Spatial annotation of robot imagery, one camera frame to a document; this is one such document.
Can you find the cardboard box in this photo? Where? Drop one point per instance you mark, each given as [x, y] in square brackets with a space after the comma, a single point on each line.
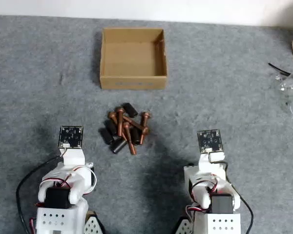
[133, 58]

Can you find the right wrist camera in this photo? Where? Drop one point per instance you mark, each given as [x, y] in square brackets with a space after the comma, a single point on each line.
[210, 141]

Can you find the clear plastic bag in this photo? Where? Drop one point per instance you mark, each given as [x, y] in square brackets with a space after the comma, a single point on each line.
[291, 89]

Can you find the copper bolt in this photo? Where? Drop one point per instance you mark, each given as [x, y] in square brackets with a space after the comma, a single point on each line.
[112, 115]
[144, 117]
[134, 123]
[130, 139]
[119, 122]

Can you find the black sleeve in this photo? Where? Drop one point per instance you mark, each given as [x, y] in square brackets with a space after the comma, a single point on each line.
[118, 146]
[130, 109]
[106, 136]
[110, 126]
[136, 137]

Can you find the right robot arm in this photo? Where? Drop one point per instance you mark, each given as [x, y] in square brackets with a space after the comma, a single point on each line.
[210, 195]

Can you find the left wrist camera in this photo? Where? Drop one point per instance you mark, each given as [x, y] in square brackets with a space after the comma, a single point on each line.
[71, 137]

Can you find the black strip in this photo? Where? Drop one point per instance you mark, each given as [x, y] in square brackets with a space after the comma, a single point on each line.
[279, 69]

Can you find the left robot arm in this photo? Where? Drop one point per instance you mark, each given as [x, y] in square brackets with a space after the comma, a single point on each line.
[63, 195]

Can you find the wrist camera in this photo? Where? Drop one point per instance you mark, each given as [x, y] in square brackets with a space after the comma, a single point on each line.
[210, 141]
[71, 137]

